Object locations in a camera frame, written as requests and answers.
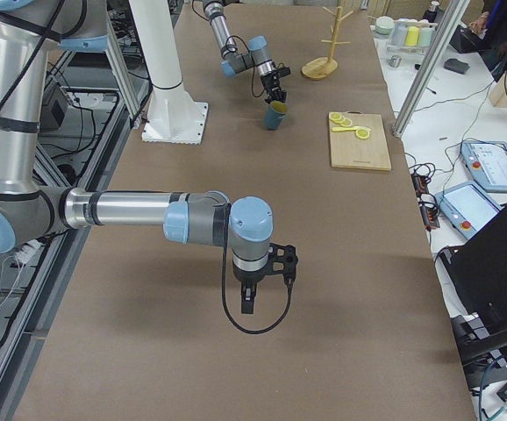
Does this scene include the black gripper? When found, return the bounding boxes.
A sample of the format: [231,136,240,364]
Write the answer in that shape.
[232,265,266,314]
[261,71,287,104]

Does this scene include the dark teal mug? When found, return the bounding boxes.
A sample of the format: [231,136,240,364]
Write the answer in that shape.
[263,100,288,130]

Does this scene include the wooden cup storage rack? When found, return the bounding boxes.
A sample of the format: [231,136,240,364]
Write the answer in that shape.
[301,1,353,81]

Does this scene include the small steel cup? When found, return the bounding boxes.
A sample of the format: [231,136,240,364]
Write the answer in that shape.
[388,54,402,68]

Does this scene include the grey plastic cup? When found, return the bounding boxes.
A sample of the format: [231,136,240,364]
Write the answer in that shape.
[390,22,408,46]

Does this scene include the clear dish rack tray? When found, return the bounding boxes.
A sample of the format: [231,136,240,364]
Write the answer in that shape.
[386,41,429,55]

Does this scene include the yellow plastic cup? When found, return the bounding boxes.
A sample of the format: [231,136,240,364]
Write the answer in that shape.
[404,26,419,46]

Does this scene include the yellow plastic knife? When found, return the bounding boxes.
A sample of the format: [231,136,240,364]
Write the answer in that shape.
[331,126,369,132]

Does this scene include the green rimmed bowl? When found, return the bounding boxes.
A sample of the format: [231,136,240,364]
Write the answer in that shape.
[375,16,395,35]

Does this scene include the black square device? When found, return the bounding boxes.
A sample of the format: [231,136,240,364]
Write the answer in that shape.
[443,58,469,75]

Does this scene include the black power strip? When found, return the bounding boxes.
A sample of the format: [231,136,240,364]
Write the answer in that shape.
[411,172,440,231]

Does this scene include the blue teach pendant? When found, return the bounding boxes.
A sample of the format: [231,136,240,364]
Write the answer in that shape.
[435,182,502,239]
[461,140,507,193]

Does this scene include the white power strip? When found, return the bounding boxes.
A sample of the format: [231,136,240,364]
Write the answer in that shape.
[14,239,43,266]

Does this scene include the standing person in black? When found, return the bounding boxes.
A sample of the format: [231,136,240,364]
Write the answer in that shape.
[468,0,507,81]

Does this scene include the black monitor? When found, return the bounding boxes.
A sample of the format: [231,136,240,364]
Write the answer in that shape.
[440,205,507,361]

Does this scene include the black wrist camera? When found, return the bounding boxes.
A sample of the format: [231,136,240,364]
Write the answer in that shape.
[264,243,298,292]
[276,66,291,77]

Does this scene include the aluminium frame post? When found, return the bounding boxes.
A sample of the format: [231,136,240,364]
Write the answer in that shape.
[392,0,469,139]

